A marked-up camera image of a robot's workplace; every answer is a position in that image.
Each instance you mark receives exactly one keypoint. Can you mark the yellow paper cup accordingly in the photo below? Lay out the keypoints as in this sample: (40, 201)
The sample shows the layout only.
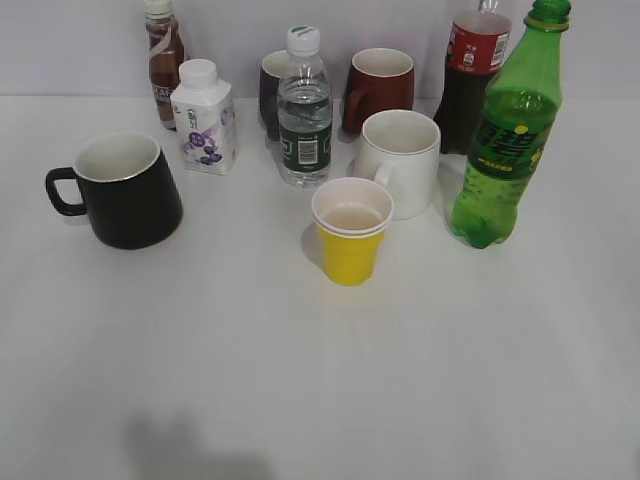
(351, 215)

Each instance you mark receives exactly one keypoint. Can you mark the black mug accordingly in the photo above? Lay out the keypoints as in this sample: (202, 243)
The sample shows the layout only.
(122, 182)

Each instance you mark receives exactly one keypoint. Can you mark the dark purple mug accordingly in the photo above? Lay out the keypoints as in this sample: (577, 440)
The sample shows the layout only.
(273, 66)

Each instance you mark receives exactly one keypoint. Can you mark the dark red mug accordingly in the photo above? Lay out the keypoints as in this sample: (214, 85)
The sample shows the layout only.
(378, 79)

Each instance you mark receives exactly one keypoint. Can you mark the white yogurt carton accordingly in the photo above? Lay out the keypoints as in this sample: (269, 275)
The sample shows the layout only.
(205, 119)

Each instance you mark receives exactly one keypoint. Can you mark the clear water bottle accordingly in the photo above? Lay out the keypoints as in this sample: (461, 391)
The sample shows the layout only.
(305, 111)

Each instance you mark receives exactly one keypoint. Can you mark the white mug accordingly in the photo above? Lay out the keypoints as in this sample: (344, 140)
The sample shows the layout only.
(399, 150)

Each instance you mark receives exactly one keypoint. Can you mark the brown coffee drink bottle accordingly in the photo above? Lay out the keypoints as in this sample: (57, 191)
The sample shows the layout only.
(166, 54)

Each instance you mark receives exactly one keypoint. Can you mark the green soda bottle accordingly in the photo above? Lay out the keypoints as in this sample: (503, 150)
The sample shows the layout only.
(519, 110)

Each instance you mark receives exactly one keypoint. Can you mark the cola bottle red label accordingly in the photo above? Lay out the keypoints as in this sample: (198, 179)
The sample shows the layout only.
(475, 54)

